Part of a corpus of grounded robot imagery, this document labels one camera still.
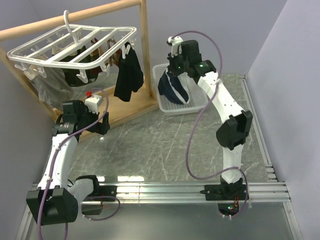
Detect navy blue white-trimmed underwear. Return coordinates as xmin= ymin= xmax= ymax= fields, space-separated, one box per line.
xmin=157 ymin=67 xmax=190 ymax=105

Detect white plastic clip hanger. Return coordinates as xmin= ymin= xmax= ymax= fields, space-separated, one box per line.
xmin=6 ymin=10 xmax=137 ymax=84

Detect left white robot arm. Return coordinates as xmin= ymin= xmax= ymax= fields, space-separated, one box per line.
xmin=26 ymin=94 xmax=110 ymax=226

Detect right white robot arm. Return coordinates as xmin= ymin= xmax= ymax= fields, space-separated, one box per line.
xmin=167 ymin=36 xmax=253 ymax=202

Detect olive green hanging underwear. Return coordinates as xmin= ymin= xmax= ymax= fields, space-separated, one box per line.
xmin=61 ymin=44 xmax=103 ymax=88

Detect grey hanging underwear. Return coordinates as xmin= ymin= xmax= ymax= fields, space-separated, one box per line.
xmin=24 ymin=67 xmax=74 ymax=110

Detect black hanging underwear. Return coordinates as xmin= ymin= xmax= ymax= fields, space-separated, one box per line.
xmin=114 ymin=48 xmax=144 ymax=102

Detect wooden clothes rack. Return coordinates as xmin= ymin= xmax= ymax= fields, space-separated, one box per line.
xmin=0 ymin=0 xmax=159 ymax=128

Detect white plastic basket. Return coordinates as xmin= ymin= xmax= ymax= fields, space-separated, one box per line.
xmin=152 ymin=63 xmax=208 ymax=116

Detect striped hanging sock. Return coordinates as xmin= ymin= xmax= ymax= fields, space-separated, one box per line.
xmin=90 ymin=38 xmax=100 ymax=62

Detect orange patterned hanging sock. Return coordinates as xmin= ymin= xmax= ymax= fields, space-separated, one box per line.
xmin=106 ymin=37 xmax=122 ymax=67

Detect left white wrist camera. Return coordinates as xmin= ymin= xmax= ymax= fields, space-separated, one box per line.
xmin=84 ymin=91 xmax=103 ymax=114

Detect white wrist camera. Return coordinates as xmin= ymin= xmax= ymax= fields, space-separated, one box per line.
xmin=167 ymin=35 xmax=184 ymax=58
xmin=84 ymin=91 xmax=103 ymax=114

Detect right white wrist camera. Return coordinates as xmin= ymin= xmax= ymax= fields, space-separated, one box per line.
xmin=167 ymin=35 xmax=184 ymax=58

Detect right aluminium side rail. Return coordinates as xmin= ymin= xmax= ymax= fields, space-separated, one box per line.
xmin=239 ymin=75 xmax=278 ymax=182

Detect aluminium mounting rail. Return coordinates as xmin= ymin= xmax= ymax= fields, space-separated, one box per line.
xmin=29 ymin=181 xmax=292 ymax=204

